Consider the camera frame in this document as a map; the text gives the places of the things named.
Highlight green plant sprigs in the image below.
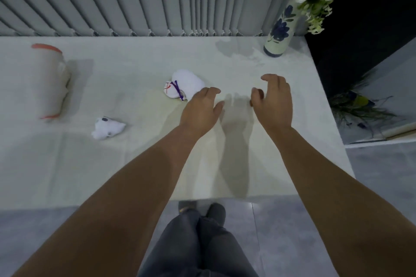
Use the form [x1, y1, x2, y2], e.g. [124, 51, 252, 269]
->
[328, 71, 398, 131]

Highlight white vase with blue flowers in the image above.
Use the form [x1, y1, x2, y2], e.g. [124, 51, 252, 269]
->
[263, 0, 302, 58]

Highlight white sock ball purple stripe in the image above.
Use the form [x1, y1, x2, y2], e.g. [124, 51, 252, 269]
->
[163, 70, 206, 101]

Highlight white flat board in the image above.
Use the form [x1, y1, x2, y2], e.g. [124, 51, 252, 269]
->
[336, 37, 416, 148]

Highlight person's shoe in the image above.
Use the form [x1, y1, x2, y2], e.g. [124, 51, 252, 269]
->
[178, 201, 198, 214]
[206, 203, 227, 227]

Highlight person's right shoe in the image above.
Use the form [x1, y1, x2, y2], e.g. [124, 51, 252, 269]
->
[206, 203, 227, 227]

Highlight white jug with red rim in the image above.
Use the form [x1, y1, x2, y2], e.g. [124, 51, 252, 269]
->
[31, 43, 72, 120]

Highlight person's left hand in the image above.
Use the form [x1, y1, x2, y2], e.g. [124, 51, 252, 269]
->
[179, 87, 225, 140]

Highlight person's right hand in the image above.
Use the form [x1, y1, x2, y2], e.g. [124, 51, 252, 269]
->
[250, 74, 294, 135]

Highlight person's right forearm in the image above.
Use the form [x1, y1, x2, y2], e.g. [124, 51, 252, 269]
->
[267, 126, 416, 277]

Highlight person's left forearm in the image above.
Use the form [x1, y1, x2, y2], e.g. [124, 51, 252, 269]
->
[12, 126, 199, 277]

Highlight person's left shoe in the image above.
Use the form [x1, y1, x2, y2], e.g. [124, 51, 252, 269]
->
[178, 201, 198, 214]

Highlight small white sock ball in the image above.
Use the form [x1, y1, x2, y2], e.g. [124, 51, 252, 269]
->
[91, 116, 127, 140]

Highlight dark grey trousers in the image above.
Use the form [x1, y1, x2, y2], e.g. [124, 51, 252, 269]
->
[137, 210, 259, 277]

